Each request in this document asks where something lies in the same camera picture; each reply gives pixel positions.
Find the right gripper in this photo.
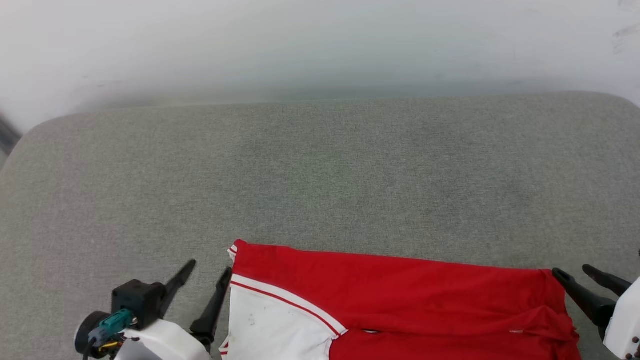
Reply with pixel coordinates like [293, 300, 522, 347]
[551, 263, 640, 360]

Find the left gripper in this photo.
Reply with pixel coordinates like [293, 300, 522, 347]
[115, 258, 234, 360]

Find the red and white garment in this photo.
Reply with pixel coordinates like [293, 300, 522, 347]
[218, 239, 584, 360]

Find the grey fabric sofa cushion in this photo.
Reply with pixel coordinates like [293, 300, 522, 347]
[0, 91, 640, 360]

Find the grey metal corner pole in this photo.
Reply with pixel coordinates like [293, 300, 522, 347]
[0, 113, 23, 157]

